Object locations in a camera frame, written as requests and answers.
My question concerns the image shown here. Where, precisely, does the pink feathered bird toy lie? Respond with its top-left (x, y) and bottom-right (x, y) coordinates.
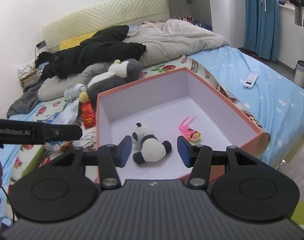
top-left (178, 116), bottom-right (201, 142)

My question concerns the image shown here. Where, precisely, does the small panda plush toy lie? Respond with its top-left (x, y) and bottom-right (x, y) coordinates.
top-left (132, 122), bottom-right (172, 165)

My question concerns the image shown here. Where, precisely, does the white paper towel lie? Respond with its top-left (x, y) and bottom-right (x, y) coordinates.
top-left (73, 127), bottom-right (96, 148)

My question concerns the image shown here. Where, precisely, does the floral fruit-print plastic mat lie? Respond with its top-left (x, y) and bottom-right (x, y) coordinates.
top-left (6, 64), bottom-right (270, 185)

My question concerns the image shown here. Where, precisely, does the dark grey blanket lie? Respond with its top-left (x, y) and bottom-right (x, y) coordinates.
top-left (6, 78), bottom-right (44, 119)

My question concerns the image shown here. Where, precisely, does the red foil snack packet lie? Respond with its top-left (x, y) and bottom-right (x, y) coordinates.
top-left (81, 101), bottom-right (96, 129)

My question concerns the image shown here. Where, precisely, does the grey pillow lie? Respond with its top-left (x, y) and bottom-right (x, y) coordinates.
top-left (38, 62), bottom-right (112, 101)

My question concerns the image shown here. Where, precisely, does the white lotion bottle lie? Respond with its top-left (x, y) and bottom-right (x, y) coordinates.
top-left (64, 83), bottom-right (87, 99)

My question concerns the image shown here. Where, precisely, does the grey penguin plush toy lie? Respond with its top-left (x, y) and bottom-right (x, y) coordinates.
top-left (79, 59), bottom-right (142, 106)

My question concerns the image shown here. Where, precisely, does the white remote control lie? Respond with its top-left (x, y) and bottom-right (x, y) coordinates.
top-left (243, 73), bottom-right (258, 89)

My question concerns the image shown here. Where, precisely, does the light blue bed sheet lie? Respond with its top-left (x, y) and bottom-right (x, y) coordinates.
top-left (0, 45), bottom-right (304, 228)

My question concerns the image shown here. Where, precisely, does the black clothing pile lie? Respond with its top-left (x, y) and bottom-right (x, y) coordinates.
top-left (35, 25), bottom-right (147, 80)

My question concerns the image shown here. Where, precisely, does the yellow pillow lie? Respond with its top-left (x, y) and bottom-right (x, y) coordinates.
top-left (59, 32), bottom-right (95, 50)

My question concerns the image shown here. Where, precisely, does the grey duvet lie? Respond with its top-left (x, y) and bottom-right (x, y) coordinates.
top-left (124, 19), bottom-right (230, 67)

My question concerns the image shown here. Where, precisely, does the white mesh waste bin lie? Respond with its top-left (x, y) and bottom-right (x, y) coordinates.
top-left (294, 60), bottom-right (304, 87)

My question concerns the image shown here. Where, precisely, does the blue curtain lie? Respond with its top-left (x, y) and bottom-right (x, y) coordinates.
top-left (244, 0), bottom-right (280, 61)

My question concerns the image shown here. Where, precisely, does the cream quilted headboard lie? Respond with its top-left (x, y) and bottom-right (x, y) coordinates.
top-left (42, 0), bottom-right (170, 53)

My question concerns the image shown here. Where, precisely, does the hanging striped garment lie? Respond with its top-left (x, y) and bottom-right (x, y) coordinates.
top-left (294, 6), bottom-right (304, 27)

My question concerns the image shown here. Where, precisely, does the green long-handled massage brush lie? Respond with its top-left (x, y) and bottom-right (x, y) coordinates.
top-left (21, 145), bottom-right (46, 177)

